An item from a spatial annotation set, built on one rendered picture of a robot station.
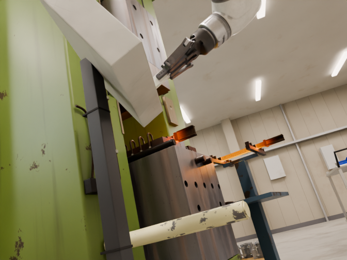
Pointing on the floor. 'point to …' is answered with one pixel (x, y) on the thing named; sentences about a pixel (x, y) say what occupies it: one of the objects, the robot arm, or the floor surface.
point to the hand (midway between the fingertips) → (157, 80)
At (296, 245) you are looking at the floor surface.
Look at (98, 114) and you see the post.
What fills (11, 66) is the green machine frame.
